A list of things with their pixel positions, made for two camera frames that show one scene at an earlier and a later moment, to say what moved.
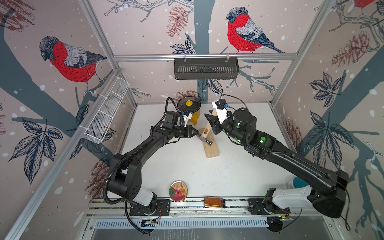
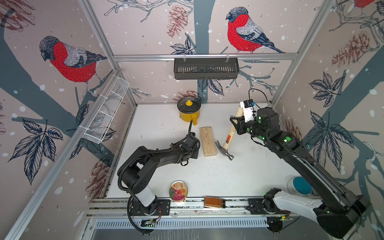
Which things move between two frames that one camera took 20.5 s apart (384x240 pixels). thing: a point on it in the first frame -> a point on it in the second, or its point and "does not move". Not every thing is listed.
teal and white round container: x=294 y=182 does not move
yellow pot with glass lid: x=190 y=105 does not move
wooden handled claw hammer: x=207 y=130 -> x=231 y=135
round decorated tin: x=178 y=191 does not move
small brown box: x=214 y=202 does not move
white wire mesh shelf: x=101 y=122 does not move
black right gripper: x=215 y=123 -> x=241 y=125
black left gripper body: x=180 y=132 -> x=194 y=154
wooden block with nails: x=211 y=150 does not move
